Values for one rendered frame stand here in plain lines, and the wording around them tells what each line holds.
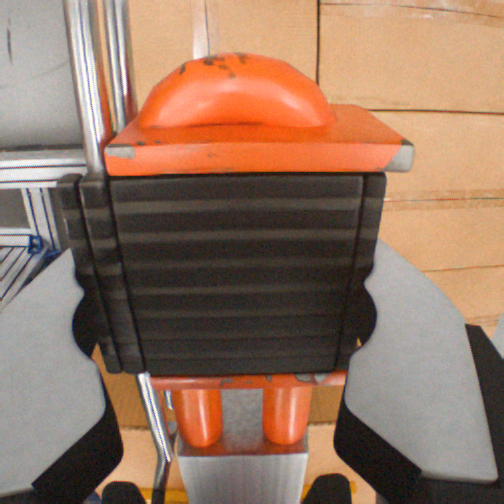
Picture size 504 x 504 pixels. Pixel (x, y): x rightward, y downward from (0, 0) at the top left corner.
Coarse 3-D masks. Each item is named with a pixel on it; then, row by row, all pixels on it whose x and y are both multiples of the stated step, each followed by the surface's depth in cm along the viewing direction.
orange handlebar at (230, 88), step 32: (192, 64) 10; (224, 64) 9; (256, 64) 10; (288, 64) 10; (160, 96) 10; (192, 96) 9; (224, 96) 9; (256, 96) 10; (288, 96) 10; (320, 96) 10; (160, 128) 10; (192, 416) 16; (288, 416) 16
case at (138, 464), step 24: (96, 360) 47; (120, 384) 44; (120, 408) 41; (168, 408) 42; (312, 408) 42; (336, 408) 41; (120, 432) 39; (144, 432) 39; (312, 432) 40; (144, 456) 42; (312, 456) 43; (336, 456) 43; (120, 480) 45; (144, 480) 45; (168, 480) 45; (312, 480) 46; (360, 480) 47
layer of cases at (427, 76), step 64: (192, 0) 62; (256, 0) 63; (320, 0) 63; (384, 0) 63; (448, 0) 63; (320, 64) 69; (384, 64) 70; (448, 64) 69; (448, 128) 76; (448, 192) 84; (448, 256) 94
